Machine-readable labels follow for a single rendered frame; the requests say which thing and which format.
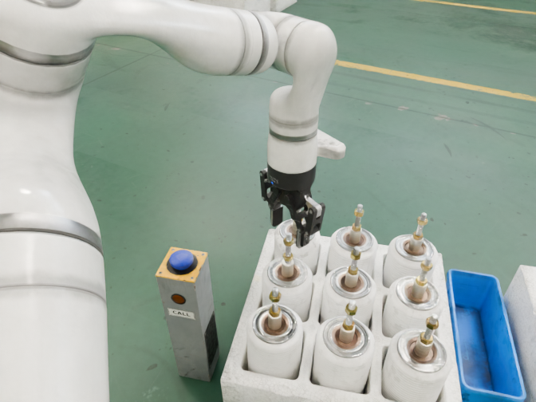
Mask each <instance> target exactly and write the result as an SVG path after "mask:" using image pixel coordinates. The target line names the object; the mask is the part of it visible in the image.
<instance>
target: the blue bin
mask: <svg viewBox="0 0 536 402"><path fill-rule="evenodd" d="M446 288H447V299H448V306H449V311H450V317H451V328H452V334H453V340H454V346H455V359H456V364H457V369H458V374H459V386H460V391H461V397H462V402H523V401H524V400H525V399H526V390H525V387H524V383H523V380H522V374H521V370H520V367H519V363H518V358H517V353H516V350H515V347H514V341H513V337H512V333H511V330H510V324H509V321H508V317H507V313H506V307H505V304H504V300H503V295H502V291H501V287H500V284H499V280H498V279H497V278H496V277H495V276H493V275H490V274H481V273H476V272H470V271H465V270H457V269H450V270H449V271H448V272H447V282H446Z"/></svg>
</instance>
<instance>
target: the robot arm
mask: <svg viewBox="0 0 536 402"><path fill-rule="evenodd" d="M106 36H133V37H140V38H143V39H146V40H148V41H150V42H152V43H153V44H155V45H157V46H159V47H160V48H161V49H162V50H164V51H165V52H166V53H168V54H169V55H170V56H171V57H173V58H174V59H175V60H177V61H178V62H179V63H180V64H182V65H184V66H185V67H187V68H189V69H191V70H193V71H195V72H197V73H202V74H206V75H212V76H250V75H256V74H260V73H263V72H265V71H266V70H268V68H271V69H276V70H278V71H281V72H283V73H286V74H289V75H290V76H293V85H287V86H282V87H280V88H278V89H276V90H274V91H273V93H272V94H271V96H270V103H269V135H268V141H267V168H266V169H264V170H261V171H260V172H259V174H260V183H261V192H262V199H263V201H267V202H268V207H269V209H270V220H271V225H272V226H273V227H276V226H277V225H279V224H281V223H282V220H283V206H282V205H285V206H286V207H287V208H288V209H289V211H290V216H291V219H292V220H294V221H295V223H296V226H297V229H298V230H297V237H296V247H297V248H299V249H300V248H302V247H304V246H306V245H307V244H309V238H310V235H313V234H315V233H317V232H318V231H320V230H321V225H322V221H323V218H324V213H325V204H324V203H323V202H321V203H319V204H317V203H316V202H315V201H314V200H313V199H312V194H311V190H310V188H311V186H312V184H313V181H314V180H315V176H316V166H317V156H321V157H325V158H329V159H333V160H339V159H342V158H344V157H345V149H346V146H345V145H344V144H343V143H342V142H339V141H338V140H336V139H334V138H332V137H331V136H329V135H327V134H326V133H324V132H322V131H321V130H319V129H317V126H318V114H319V106H320V103H321V99H322V97H323V95H324V92H325V88H326V85H327V83H328V81H329V78H330V75H331V73H332V71H333V67H334V65H335V62H336V59H337V43H336V38H335V37H334V34H333V31H332V30H331V29H330V28H329V27H328V26H326V25H324V24H322V23H320V22H315V21H311V20H309V19H305V18H300V17H298V16H294V15H292V14H285V13H279V12H254V11H249V10H240V9H233V8H226V7H221V6H210V5H206V4H201V3H197V2H191V1H188V0H0V402H109V384H108V328H107V305H106V292H105V279H104V255H103V248H102V242H101V233H100V229H99V225H98V222H97V217H96V215H95V212H94V210H93V206H92V204H91V202H90V200H89V197H88V195H87V193H86V191H85V189H84V187H83V185H82V183H81V181H80V179H79V176H78V174H77V170H76V167H75V164H74V158H73V135H74V122H75V115H76V109H77V100H78V97H79V94H80V91H81V86H82V84H83V81H84V79H85V73H86V70H87V67H88V64H89V60H90V57H91V54H92V51H93V47H94V45H95V42H96V39H97V37H106ZM268 188H270V192H268V193H267V189H268ZM281 204H282V205H281ZM302 208H304V210H303V211H301V212H299V213H297V211H298V210H300V209H302ZM303 218H305V223H304V224H302V219H303Z"/></svg>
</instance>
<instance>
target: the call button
mask: <svg viewBox="0 0 536 402"><path fill-rule="evenodd" d="M193 260H194V259H193V254H192V253H191V252H190V251H189V250H177V251H176V252H174V253H173V254H171V256H170V258H169V261H170V264H171V266H172V267H173V268H175V269H177V270H186V269H187V268H188V267H189V266H190V265H191V264H192V263H193Z"/></svg>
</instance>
